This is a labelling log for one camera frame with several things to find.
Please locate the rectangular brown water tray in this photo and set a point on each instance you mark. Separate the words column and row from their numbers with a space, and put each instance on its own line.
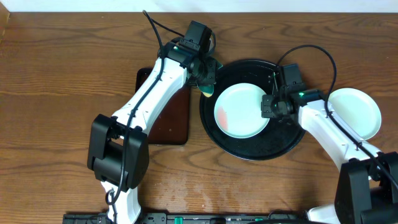
column 172, row 125

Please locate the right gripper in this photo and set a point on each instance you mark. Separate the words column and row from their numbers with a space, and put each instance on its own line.
column 265, row 107

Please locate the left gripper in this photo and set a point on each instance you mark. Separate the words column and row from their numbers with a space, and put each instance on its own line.
column 208, row 74

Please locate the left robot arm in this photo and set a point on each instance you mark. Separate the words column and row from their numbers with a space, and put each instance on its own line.
column 119, row 150

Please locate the green yellow sponge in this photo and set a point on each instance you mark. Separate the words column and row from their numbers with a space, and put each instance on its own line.
column 207, row 81

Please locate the light blue front plate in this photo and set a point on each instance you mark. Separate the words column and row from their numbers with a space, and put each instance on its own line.
column 358, row 110

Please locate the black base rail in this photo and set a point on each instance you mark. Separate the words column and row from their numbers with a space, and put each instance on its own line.
column 163, row 218

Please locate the cardboard box corner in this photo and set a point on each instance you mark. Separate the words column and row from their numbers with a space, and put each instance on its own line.
column 4, row 19

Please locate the round black tray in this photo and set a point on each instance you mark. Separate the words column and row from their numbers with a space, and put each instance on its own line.
column 276, row 139

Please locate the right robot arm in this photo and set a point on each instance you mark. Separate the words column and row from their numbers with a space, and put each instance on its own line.
column 367, row 184

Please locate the light green plate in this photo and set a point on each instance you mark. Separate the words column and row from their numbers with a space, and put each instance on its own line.
column 237, row 111

